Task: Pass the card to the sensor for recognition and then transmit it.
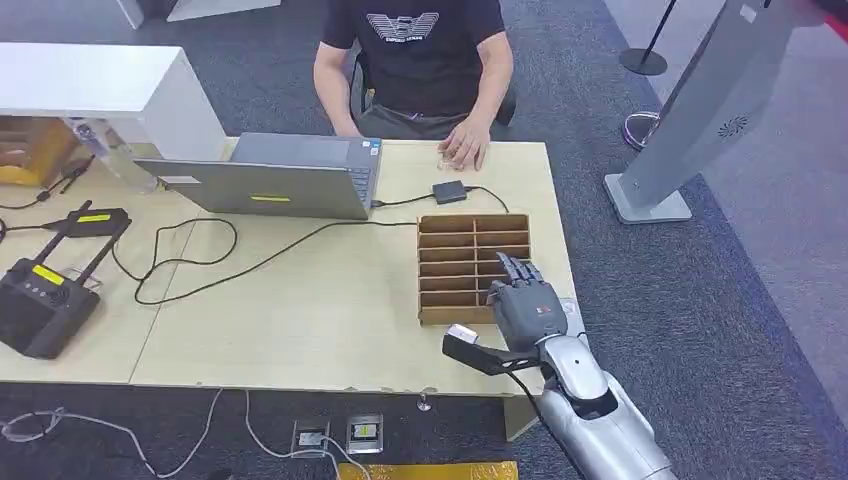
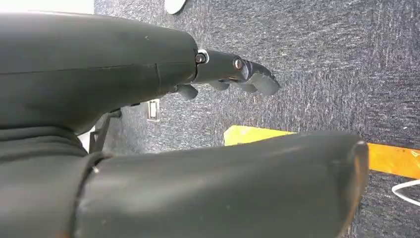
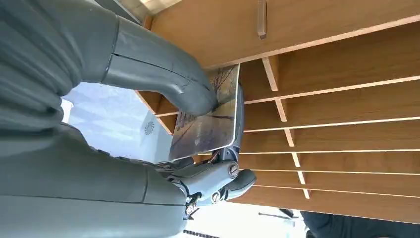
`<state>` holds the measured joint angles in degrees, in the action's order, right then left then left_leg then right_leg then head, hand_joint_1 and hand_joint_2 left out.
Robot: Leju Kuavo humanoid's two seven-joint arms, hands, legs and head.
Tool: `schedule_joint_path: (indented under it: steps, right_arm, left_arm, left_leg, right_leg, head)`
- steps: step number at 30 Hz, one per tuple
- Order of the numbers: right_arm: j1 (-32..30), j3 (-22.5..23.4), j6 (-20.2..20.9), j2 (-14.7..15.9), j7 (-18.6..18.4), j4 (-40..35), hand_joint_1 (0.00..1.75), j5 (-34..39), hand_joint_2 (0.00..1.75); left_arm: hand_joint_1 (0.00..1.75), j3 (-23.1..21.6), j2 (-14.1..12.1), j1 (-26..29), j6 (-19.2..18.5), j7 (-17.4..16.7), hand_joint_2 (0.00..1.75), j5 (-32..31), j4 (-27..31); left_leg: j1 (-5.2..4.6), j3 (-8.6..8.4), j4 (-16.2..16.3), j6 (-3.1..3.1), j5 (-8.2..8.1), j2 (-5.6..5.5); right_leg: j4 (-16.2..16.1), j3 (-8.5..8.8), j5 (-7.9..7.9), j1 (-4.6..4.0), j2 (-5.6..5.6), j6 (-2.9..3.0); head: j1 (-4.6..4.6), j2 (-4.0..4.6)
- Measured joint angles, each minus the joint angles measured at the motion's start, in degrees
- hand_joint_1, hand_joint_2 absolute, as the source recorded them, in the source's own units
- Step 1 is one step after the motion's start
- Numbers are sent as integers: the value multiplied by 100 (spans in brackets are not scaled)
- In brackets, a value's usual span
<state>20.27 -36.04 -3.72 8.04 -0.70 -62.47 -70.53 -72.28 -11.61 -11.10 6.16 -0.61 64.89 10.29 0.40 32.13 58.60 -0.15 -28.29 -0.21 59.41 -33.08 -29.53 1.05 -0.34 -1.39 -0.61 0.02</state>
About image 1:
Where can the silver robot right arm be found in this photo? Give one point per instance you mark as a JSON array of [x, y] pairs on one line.
[[596, 424]]

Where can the black stanchion post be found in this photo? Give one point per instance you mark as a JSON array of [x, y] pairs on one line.
[[642, 63]]

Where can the floor socket with white plug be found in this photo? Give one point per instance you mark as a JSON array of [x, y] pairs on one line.
[[309, 437]]

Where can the clear plastic bottle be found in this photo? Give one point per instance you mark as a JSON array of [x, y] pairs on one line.
[[119, 160]]

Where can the metal desk foot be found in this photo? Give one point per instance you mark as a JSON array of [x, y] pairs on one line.
[[424, 403]]

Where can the grey card reader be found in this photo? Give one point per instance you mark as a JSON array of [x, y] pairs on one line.
[[574, 316]]

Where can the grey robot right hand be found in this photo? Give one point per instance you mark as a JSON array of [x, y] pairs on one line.
[[530, 311]]

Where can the white furniture panel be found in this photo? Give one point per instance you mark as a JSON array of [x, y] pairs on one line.
[[205, 6]]

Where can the black power adapter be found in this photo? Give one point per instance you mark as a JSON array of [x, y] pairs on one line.
[[450, 191]]

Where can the white cabinet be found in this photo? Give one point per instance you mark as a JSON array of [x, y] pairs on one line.
[[99, 76]]

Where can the black document scanner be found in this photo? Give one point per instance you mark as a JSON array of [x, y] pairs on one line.
[[40, 311]]

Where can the grey laptop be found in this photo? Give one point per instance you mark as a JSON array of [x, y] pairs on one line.
[[265, 189]]

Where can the person's left hand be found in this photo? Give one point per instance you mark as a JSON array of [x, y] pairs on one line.
[[467, 142]]

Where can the wooden card box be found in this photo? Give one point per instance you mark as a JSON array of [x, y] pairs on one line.
[[450, 314]]

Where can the chrome stanchion base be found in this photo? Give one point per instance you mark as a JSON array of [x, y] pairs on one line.
[[636, 131]]

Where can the person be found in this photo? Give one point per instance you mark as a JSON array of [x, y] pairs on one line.
[[417, 66]]

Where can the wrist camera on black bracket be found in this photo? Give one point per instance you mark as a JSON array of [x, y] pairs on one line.
[[480, 356]]

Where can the yellow floor mat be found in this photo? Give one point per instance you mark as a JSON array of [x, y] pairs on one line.
[[427, 471]]

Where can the floor socket with yellow label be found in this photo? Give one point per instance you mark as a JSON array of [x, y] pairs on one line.
[[364, 432]]

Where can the wooden crate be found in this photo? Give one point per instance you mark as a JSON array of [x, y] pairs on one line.
[[30, 149]]

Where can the grey kiosk stand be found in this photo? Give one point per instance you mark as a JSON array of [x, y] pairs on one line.
[[702, 112]]

